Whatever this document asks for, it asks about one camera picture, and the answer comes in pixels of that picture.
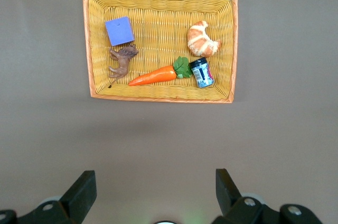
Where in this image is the orange toy carrot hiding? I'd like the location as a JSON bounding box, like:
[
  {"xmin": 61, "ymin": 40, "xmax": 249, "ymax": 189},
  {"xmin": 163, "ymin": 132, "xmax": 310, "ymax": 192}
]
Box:
[{"xmin": 128, "ymin": 56, "xmax": 193, "ymax": 87}]

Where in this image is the brown table cloth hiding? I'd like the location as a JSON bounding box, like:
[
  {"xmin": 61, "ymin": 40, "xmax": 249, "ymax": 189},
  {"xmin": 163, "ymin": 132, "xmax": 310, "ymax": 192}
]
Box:
[{"xmin": 0, "ymin": 0, "xmax": 338, "ymax": 224}]

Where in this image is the purple foam cube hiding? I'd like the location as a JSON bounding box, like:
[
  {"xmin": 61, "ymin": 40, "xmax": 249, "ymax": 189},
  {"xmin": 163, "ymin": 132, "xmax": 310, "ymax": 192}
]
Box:
[{"xmin": 105, "ymin": 16, "xmax": 135, "ymax": 47}]

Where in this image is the orange-rimmed wicker tray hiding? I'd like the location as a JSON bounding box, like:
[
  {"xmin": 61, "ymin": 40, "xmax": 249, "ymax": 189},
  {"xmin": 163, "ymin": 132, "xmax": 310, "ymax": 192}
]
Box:
[{"xmin": 82, "ymin": 0, "xmax": 239, "ymax": 104}]

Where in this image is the toy croissant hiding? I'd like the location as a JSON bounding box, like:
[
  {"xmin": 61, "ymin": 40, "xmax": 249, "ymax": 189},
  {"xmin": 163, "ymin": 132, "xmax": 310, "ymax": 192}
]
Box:
[{"xmin": 186, "ymin": 20, "xmax": 222, "ymax": 58}]

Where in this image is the small blue-labelled jar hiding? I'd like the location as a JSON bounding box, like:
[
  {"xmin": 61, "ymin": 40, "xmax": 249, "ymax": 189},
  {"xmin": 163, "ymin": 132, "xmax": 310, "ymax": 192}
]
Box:
[{"xmin": 189, "ymin": 57, "xmax": 215, "ymax": 89}]

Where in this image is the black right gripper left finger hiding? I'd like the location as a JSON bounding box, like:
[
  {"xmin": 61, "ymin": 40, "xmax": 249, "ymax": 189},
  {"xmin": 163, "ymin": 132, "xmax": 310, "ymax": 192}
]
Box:
[{"xmin": 0, "ymin": 170, "xmax": 97, "ymax": 224}]

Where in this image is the brown toy lion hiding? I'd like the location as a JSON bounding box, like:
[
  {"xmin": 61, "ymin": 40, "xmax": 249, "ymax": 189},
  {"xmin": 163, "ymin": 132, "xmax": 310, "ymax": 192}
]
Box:
[{"xmin": 107, "ymin": 43, "xmax": 139, "ymax": 89}]

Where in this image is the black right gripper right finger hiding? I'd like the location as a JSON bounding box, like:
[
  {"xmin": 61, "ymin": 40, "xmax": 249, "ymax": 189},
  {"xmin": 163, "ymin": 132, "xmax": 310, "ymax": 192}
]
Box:
[{"xmin": 212, "ymin": 168, "xmax": 324, "ymax": 224}]

